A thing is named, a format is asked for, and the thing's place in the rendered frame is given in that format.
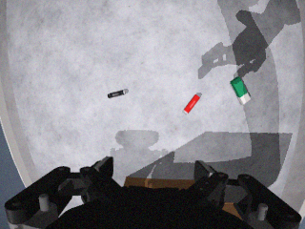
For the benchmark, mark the green and white eraser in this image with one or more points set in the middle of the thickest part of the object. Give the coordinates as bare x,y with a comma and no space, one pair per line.
240,90

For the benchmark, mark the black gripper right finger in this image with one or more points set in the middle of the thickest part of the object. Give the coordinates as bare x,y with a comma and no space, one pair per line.
255,203

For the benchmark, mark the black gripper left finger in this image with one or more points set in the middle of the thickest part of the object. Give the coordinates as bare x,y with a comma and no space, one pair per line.
35,207

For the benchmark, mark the orange wooden drawer front with round knob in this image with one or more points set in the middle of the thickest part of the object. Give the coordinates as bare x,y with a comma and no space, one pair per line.
232,210
152,183
187,184

